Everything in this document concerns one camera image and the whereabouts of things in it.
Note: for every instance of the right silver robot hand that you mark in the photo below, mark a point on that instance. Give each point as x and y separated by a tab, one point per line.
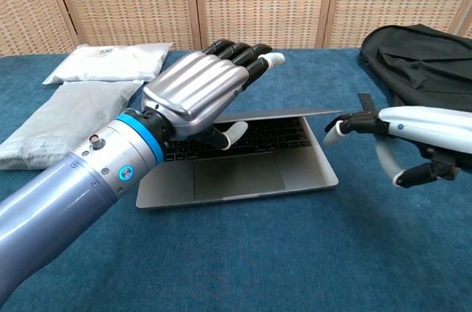
424	124

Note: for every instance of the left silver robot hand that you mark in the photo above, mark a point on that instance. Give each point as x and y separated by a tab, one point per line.
191	94

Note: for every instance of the silver laptop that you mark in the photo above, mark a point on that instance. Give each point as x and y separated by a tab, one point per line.
239	179

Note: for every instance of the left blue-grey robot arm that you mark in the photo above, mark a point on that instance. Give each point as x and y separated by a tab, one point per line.
55	197

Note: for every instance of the black backpack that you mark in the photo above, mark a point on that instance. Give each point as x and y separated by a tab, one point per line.
424	68

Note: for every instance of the white clothing in plastic bag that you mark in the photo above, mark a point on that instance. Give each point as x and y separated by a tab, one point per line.
110	65

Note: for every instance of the woven wooden folding screen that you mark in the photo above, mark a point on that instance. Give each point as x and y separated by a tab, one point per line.
258	2

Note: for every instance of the grey clothing in plastic bag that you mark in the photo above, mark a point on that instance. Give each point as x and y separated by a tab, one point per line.
55	124

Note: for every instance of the blue table mat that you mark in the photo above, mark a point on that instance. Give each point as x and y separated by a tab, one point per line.
332	253

